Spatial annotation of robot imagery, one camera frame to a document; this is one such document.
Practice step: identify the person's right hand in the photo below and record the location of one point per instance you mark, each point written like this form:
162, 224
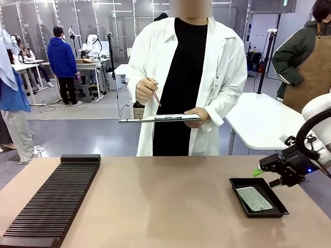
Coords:
144, 90

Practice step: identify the person's left forearm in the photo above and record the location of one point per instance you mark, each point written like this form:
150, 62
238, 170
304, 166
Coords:
227, 103

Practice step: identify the white desk with box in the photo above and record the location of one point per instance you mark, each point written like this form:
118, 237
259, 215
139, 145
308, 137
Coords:
97, 69

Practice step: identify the black light stand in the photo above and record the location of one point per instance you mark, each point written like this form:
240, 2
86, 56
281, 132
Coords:
266, 59

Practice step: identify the grey step stool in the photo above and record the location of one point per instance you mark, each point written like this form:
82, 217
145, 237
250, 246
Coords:
84, 93

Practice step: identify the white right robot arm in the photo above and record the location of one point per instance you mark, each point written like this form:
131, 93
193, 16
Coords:
319, 108

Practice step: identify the cardboard box on floor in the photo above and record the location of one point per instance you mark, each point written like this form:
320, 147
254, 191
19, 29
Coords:
138, 111

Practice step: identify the black slotted PCB rack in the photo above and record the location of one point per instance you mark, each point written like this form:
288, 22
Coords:
51, 196

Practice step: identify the red pencil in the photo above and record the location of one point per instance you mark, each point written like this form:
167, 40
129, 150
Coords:
156, 96

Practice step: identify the person in blue hoodie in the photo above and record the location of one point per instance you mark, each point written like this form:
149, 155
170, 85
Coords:
62, 59

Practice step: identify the small white robot arm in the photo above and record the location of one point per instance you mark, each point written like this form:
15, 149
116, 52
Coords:
90, 42

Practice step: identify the person in white lab coat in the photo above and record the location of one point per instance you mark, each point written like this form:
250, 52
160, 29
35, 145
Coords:
186, 64

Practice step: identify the person's left hand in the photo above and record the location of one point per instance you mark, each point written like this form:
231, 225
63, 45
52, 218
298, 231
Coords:
197, 111

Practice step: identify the black plastic tray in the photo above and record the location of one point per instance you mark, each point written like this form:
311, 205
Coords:
258, 197

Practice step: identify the seated person with headset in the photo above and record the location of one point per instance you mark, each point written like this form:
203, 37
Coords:
27, 55

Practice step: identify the person's right forearm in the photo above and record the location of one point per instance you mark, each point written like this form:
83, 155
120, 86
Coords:
132, 77

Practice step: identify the white standing desk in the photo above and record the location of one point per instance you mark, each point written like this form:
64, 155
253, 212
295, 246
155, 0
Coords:
28, 67

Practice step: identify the person in light-blue shirt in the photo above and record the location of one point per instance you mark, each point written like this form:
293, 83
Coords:
13, 103

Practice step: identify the white rounded table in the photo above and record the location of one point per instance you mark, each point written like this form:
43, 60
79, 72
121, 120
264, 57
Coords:
258, 118

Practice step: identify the grey clipboard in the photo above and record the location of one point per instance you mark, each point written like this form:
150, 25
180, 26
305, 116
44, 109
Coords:
168, 118

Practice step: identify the thin black tripod pole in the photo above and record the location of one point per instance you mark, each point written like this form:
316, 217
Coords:
112, 62

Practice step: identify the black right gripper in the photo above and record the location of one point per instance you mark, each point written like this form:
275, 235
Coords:
289, 165

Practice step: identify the person in brown apron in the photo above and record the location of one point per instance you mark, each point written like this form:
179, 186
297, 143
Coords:
315, 64

